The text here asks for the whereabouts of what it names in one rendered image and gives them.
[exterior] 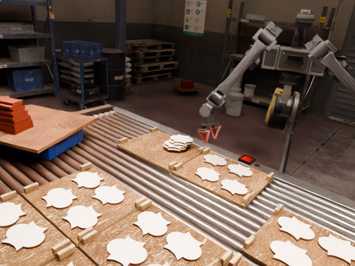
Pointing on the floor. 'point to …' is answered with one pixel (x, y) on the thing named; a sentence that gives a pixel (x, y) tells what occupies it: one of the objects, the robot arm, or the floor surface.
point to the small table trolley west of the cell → (67, 96)
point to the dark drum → (113, 80)
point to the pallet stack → (150, 59)
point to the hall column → (121, 27)
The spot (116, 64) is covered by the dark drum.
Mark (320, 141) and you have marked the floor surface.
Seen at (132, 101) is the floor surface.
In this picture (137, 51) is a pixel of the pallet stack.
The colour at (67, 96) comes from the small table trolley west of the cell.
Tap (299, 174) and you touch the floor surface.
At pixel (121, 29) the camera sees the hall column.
